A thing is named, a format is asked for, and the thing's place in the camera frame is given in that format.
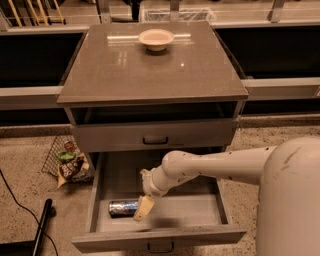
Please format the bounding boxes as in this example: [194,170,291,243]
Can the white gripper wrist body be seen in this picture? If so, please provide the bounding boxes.
[142,166,169,198]

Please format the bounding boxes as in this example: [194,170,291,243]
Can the silver blue redbull can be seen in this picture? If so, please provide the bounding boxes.
[108,200,138,218]

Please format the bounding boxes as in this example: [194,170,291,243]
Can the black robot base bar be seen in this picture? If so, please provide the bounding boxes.
[32,199,56,256]

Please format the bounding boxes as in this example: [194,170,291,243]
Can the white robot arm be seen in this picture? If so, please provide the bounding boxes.
[134,136,320,256]

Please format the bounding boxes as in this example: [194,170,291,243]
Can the open grey middle drawer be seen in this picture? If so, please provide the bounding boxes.
[72,151,246,253]

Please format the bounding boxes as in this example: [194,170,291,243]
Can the closed grey top drawer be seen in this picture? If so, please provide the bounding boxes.
[71,119,238,152]

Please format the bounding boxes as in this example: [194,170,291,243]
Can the small red can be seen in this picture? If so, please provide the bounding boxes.
[64,141,74,152]

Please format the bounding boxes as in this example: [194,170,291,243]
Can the grey drawer cabinet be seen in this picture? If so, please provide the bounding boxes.
[57,22,248,152]

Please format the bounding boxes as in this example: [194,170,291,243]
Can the brown snack bag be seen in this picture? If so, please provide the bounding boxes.
[58,156,89,187]

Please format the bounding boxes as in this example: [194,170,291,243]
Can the green snack packet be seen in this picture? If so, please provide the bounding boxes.
[56,151,76,164]

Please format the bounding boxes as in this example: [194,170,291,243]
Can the white ceramic bowl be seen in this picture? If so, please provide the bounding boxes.
[138,29,174,51]

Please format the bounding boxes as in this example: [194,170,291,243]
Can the grey metal railing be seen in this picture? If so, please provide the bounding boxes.
[0,77,320,110]

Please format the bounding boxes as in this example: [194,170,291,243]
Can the wooden chair legs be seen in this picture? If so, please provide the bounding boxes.
[1,0,66,27]

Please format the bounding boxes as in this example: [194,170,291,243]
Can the black wire basket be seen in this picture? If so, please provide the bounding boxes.
[42,135,93,183]

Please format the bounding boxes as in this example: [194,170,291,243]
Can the black floor cable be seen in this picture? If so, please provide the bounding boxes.
[0,169,59,256]

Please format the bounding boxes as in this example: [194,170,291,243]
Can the white wire mesh bin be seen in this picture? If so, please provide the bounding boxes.
[139,8,217,23]

